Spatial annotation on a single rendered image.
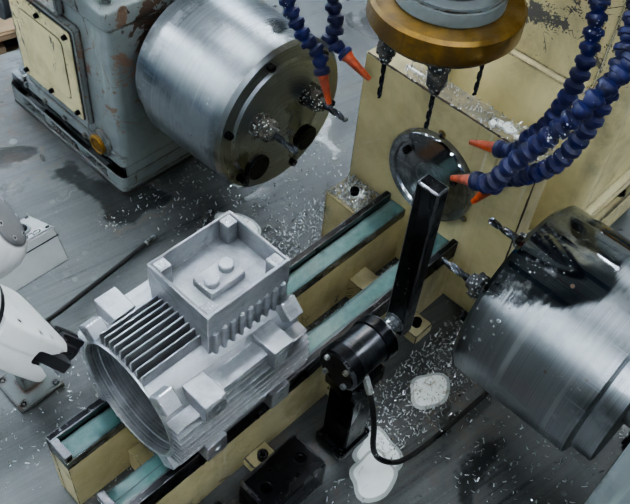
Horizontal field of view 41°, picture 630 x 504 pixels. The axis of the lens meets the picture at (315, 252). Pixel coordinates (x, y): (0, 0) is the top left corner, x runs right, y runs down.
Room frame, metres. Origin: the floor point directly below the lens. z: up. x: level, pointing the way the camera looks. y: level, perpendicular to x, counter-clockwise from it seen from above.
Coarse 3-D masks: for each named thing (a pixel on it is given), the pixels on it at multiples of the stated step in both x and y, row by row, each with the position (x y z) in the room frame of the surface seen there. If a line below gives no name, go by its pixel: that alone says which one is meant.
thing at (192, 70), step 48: (192, 0) 1.04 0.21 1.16; (240, 0) 1.05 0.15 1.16; (144, 48) 1.00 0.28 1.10; (192, 48) 0.96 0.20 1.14; (240, 48) 0.95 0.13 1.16; (288, 48) 0.96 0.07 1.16; (144, 96) 0.96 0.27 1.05; (192, 96) 0.91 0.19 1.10; (240, 96) 0.89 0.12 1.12; (288, 96) 0.96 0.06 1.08; (192, 144) 0.89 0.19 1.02; (240, 144) 0.89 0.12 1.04
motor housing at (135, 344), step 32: (128, 320) 0.53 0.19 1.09; (160, 320) 0.53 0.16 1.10; (96, 352) 0.54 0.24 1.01; (128, 352) 0.48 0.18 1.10; (160, 352) 0.49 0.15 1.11; (192, 352) 0.50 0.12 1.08; (224, 352) 0.52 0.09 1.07; (256, 352) 0.53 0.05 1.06; (128, 384) 0.53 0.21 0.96; (160, 384) 0.46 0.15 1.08; (224, 384) 0.48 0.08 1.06; (256, 384) 0.50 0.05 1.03; (128, 416) 0.50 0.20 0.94; (160, 416) 0.44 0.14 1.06; (192, 416) 0.44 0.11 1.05; (224, 416) 0.46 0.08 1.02; (160, 448) 0.45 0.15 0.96; (192, 448) 0.43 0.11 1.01
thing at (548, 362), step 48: (528, 240) 0.65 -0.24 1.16; (576, 240) 0.66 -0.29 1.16; (624, 240) 0.68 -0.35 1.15; (480, 288) 0.65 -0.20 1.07; (528, 288) 0.60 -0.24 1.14; (576, 288) 0.59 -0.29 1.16; (624, 288) 0.59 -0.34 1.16; (480, 336) 0.57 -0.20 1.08; (528, 336) 0.56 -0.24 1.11; (576, 336) 0.55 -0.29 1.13; (624, 336) 0.54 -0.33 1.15; (480, 384) 0.57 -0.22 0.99; (528, 384) 0.53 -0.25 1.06; (576, 384) 0.51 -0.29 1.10; (624, 384) 0.50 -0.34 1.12; (576, 432) 0.49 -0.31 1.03
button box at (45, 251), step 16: (32, 224) 0.68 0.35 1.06; (48, 224) 0.67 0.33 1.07; (32, 240) 0.64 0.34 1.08; (48, 240) 0.65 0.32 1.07; (32, 256) 0.63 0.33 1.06; (48, 256) 0.64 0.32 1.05; (64, 256) 0.65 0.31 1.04; (16, 272) 0.61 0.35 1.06; (32, 272) 0.62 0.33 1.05; (16, 288) 0.59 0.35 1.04
